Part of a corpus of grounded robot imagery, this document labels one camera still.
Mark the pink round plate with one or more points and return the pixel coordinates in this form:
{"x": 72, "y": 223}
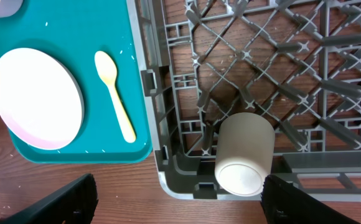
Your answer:
{"x": 40, "y": 100}

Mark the teal serving tray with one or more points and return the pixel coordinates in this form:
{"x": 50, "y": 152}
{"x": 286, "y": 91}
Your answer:
{"x": 72, "y": 32}

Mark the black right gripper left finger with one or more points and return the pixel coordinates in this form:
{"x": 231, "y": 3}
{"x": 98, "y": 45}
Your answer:
{"x": 75, "y": 203}

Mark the grey dishwasher rack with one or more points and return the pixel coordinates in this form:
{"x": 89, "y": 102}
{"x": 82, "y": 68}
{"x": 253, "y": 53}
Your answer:
{"x": 296, "y": 64}

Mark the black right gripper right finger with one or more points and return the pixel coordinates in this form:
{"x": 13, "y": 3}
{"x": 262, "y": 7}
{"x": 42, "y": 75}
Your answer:
{"x": 283, "y": 203}

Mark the pale green cup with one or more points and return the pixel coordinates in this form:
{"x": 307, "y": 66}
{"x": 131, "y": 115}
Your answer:
{"x": 244, "y": 156}

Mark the yellow plastic spoon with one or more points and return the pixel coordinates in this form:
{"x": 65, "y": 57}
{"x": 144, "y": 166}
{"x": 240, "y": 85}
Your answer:
{"x": 107, "y": 71}

